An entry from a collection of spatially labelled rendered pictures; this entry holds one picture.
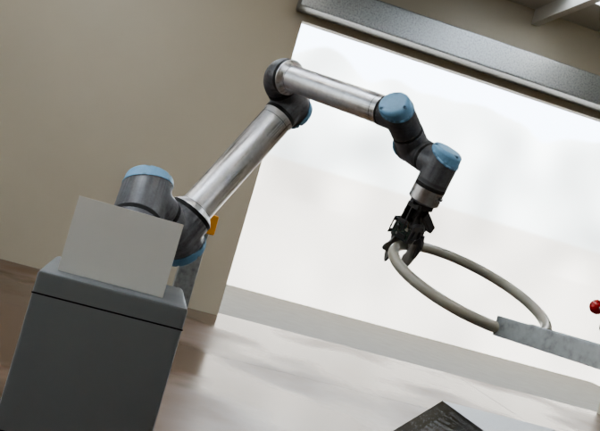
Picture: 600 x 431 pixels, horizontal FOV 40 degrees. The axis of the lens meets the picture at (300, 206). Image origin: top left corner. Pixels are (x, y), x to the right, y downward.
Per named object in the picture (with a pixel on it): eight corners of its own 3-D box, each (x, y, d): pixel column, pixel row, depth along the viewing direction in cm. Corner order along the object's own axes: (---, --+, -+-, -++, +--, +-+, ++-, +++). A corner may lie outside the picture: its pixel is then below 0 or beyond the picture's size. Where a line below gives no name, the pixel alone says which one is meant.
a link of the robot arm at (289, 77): (268, 44, 273) (419, 91, 226) (283, 71, 281) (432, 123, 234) (244, 66, 270) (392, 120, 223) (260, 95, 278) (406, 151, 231)
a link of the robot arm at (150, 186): (100, 207, 241) (116, 164, 252) (131, 243, 252) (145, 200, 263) (145, 197, 235) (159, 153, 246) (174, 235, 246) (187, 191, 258)
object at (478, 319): (583, 358, 219) (588, 348, 218) (438, 322, 197) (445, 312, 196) (487, 269, 261) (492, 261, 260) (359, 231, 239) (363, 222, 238)
